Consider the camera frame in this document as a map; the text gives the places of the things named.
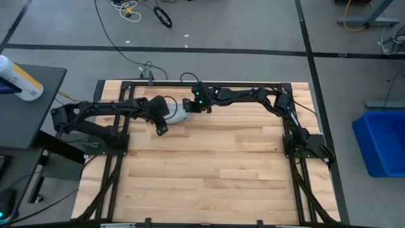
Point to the black rounded device with light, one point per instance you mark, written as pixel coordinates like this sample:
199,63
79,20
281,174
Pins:
6,202

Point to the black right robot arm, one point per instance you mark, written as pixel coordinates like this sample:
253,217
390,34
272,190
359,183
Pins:
246,93

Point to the black side table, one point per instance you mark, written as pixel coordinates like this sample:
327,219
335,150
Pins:
25,126

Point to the grey metal foot bar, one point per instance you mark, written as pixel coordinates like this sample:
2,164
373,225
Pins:
384,104

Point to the white canister with yellow label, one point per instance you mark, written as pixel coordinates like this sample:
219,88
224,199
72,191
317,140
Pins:
19,80

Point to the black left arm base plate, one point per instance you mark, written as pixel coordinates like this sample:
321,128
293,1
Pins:
95,151

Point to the grey microfiber towel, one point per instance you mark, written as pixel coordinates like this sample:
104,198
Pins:
180,114

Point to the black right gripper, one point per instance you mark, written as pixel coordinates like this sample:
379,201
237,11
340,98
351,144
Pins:
201,101

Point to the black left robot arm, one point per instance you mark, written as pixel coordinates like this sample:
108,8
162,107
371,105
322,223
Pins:
104,107

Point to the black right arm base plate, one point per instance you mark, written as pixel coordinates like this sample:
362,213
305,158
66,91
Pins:
316,147

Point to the grey metal stand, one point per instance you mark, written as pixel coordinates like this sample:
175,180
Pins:
368,21

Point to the blue plastic bin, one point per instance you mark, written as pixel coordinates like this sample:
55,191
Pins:
383,145

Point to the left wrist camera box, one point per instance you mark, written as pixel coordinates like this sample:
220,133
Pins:
162,130

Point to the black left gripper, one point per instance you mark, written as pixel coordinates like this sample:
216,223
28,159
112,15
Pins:
158,107

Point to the black aluminium table frame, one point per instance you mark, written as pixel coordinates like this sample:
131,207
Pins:
164,84

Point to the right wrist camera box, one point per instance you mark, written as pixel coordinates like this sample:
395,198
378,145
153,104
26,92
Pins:
187,105

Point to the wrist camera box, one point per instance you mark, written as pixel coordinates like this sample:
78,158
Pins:
162,130
187,105

